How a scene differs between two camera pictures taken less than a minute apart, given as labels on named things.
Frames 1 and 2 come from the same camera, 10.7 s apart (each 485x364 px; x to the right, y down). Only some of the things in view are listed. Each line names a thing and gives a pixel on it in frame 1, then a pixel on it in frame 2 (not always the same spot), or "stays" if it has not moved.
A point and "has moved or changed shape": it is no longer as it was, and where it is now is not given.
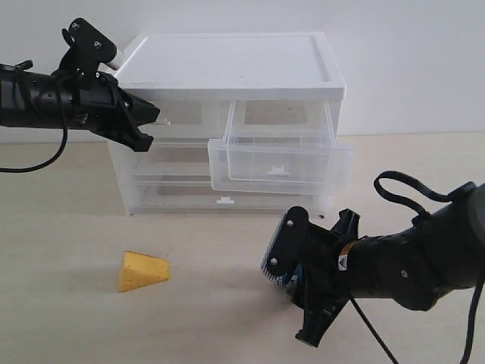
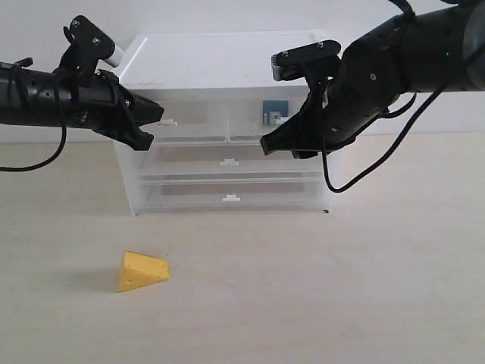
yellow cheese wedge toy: x=138 y=270 stays
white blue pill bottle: x=295 y=277 → x=275 y=112
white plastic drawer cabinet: x=249 y=124 stays
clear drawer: x=280 y=146 has moved or changed shape
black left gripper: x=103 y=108 stays
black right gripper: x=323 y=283 → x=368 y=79
